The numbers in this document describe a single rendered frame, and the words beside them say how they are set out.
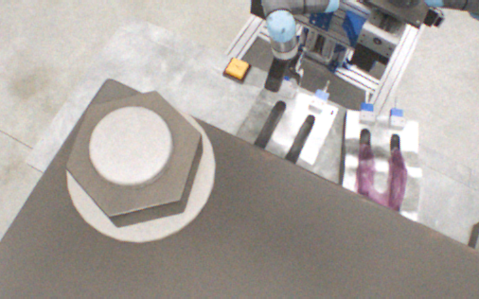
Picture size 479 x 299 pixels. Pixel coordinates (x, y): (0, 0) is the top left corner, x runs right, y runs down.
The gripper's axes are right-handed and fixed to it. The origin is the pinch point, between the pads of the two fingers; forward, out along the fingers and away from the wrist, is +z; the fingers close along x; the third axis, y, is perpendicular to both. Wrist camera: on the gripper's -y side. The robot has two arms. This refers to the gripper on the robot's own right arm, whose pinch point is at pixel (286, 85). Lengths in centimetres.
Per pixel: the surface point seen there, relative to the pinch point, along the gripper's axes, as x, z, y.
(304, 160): -14.8, 4.5, -20.0
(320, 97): -10.9, 5.6, 2.5
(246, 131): 5.6, 1.9, -19.3
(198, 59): 36.8, 9.3, 1.8
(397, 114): -36.6, 14.0, 11.0
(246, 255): -32, -113, -61
